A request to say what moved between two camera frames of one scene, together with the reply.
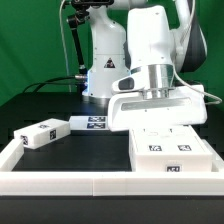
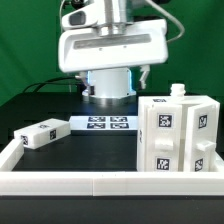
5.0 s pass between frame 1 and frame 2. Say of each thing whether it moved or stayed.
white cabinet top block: stayed
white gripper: moved
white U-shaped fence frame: stayed
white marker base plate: stayed
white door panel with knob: moved
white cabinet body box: moved
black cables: stayed
